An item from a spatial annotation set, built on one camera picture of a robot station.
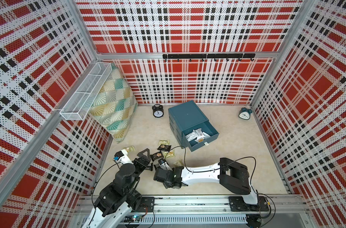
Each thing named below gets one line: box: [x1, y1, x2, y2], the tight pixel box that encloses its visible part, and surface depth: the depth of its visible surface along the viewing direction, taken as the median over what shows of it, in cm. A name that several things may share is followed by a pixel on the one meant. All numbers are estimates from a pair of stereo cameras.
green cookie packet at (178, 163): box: [173, 159, 184, 167], surface depth 88 cm
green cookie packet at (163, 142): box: [158, 139, 170, 147], surface depth 98 cm
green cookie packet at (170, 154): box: [162, 149, 175, 159], surface depth 92 cm
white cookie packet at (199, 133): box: [192, 127, 205, 139], surface depth 84 cm
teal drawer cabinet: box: [167, 100, 220, 152], surface depth 85 cm
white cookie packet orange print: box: [194, 130, 206, 143], surface depth 82 cm
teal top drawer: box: [182, 120, 220, 152], surface depth 82 cm
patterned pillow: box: [88, 63, 138, 144], surface depth 90 cm
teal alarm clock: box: [238, 107, 253, 120], surface depth 110 cm
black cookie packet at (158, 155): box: [150, 151, 164, 162], surface depth 92 cm
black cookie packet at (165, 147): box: [156, 144, 172, 152], surface depth 95 cm
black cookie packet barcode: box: [158, 161, 173, 172], surface depth 76 cm
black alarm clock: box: [152, 104, 164, 118], surface depth 112 cm
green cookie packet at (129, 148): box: [122, 145, 136, 153], surface depth 95 cm
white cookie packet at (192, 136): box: [185, 131, 199, 143], surface depth 82 cm
